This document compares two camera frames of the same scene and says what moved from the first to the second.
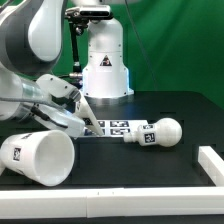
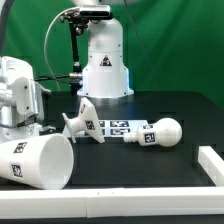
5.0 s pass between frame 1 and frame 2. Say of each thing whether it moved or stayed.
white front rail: stayed
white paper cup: moved
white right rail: stayed
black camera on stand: stayed
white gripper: moved
